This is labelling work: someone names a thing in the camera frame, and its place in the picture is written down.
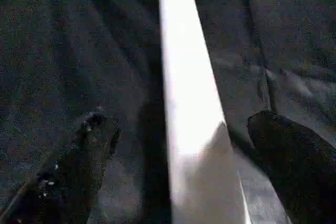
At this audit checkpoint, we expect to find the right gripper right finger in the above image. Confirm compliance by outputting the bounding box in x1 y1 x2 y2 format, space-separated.
247 110 336 224

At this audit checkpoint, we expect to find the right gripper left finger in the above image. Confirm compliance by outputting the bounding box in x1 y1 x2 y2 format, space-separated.
0 110 121 224

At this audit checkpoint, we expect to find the white plastic table leg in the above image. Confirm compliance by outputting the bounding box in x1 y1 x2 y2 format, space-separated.
157 0 251 224

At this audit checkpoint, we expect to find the black work mat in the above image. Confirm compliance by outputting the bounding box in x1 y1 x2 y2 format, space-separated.
0 0 336 224

